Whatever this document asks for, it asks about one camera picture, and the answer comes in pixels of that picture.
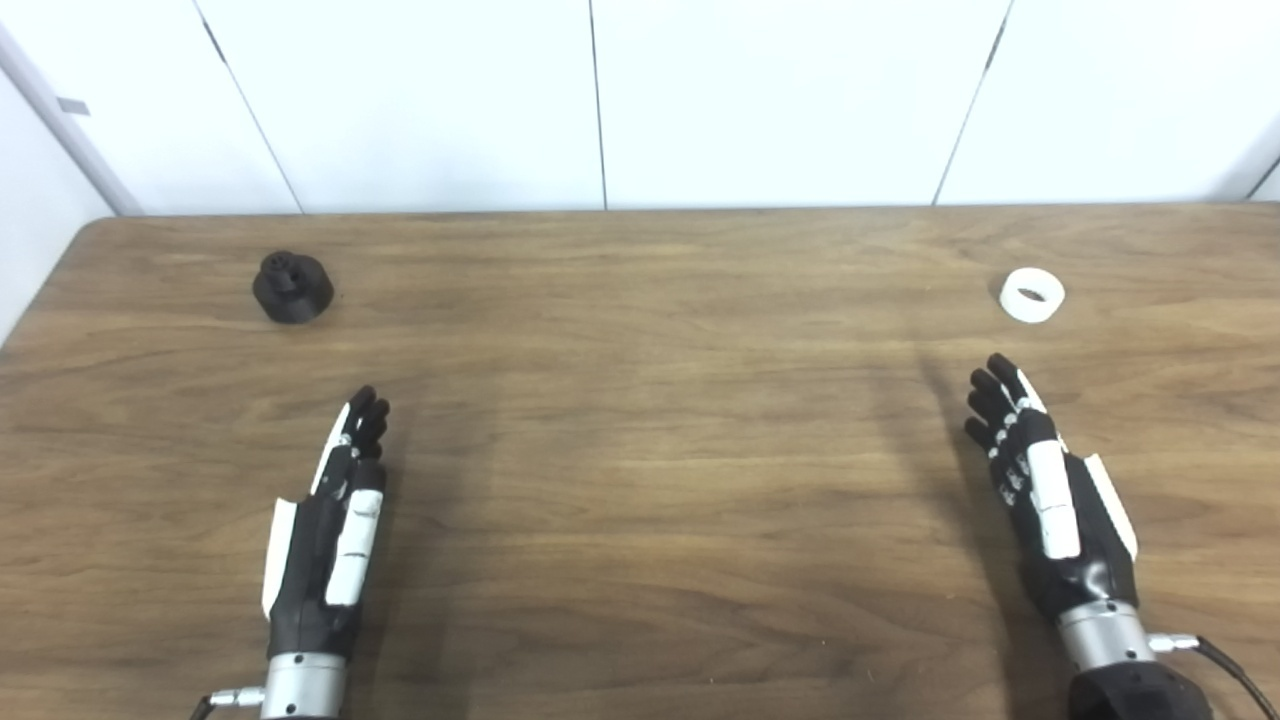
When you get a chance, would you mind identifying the round black plastic part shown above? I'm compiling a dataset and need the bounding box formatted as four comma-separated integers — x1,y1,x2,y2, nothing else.
251,250,335,325

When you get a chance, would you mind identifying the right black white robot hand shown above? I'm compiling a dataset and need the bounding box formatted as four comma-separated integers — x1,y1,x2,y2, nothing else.
963,352,1141,623

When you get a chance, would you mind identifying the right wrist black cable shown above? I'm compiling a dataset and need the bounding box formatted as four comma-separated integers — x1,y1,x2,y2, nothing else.
1148,632,1280,720

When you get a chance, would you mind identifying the white toothed ring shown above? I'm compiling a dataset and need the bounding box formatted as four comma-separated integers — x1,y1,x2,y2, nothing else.
999,267,1067,325

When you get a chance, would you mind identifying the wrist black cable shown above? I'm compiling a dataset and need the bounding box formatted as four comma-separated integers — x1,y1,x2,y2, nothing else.
190,686,267,720
1148,632,1280,720

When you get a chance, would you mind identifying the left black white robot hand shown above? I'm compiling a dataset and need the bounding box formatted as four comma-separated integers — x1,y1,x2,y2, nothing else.
262,385,393,661

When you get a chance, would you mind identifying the grey wall corner trim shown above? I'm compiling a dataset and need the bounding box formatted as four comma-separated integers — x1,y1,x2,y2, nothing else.
0,20,147,217

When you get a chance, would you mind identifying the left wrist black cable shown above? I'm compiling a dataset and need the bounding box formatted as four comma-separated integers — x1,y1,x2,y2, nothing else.
190,686,267,720

